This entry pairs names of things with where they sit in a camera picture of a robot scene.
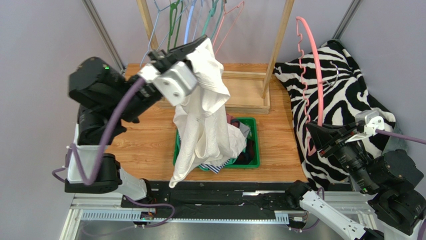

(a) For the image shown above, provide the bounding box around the green plastic hanger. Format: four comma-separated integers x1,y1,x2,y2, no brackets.
167,0,184,50

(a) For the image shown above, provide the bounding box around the light blue plastic hanger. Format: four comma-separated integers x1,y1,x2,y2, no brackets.
183,0,205,44

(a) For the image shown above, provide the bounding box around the teal plastic hanger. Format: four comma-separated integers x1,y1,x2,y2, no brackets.
201,0,228,39

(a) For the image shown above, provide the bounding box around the thin pink wire hanger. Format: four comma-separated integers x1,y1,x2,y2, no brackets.
211,0,247,56

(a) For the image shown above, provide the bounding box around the grey tank top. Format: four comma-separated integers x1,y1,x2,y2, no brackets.
238,122,251,139

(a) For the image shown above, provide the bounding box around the navy tank top maroon trim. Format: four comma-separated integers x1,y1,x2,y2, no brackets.
233,139,255,165

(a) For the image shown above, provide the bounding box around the pink plastic hanger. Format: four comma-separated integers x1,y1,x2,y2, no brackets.
295,15,340,157

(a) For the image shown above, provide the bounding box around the blue white striped tank top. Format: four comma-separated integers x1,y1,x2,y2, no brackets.
198,158,236,174

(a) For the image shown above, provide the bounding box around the maroon tank top dark trim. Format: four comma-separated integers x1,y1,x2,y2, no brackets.
226,113,240,128

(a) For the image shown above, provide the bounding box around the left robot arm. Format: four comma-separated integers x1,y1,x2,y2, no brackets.
64,35,207,201

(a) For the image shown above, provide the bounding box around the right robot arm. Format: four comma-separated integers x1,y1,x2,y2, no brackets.
284,122,426,240

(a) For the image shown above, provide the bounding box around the zebra print blanket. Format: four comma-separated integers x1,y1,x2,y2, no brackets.
273,40,402,190

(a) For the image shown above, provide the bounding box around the green plastic tray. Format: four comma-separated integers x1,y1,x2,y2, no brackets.
172,116,261,169

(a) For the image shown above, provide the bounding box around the wooden clothes rack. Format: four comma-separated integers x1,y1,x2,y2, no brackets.
133,0,296,115

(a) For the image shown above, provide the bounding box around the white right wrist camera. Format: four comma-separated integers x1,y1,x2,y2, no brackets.
345,110,385,143

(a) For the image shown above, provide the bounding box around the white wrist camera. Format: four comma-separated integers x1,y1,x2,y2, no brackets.
345,110,385,143
137,61,198,107

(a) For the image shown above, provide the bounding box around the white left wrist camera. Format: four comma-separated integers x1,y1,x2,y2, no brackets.
137,61,198,107

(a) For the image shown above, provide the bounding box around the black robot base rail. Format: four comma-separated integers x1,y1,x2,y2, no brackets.
71,179,350,231

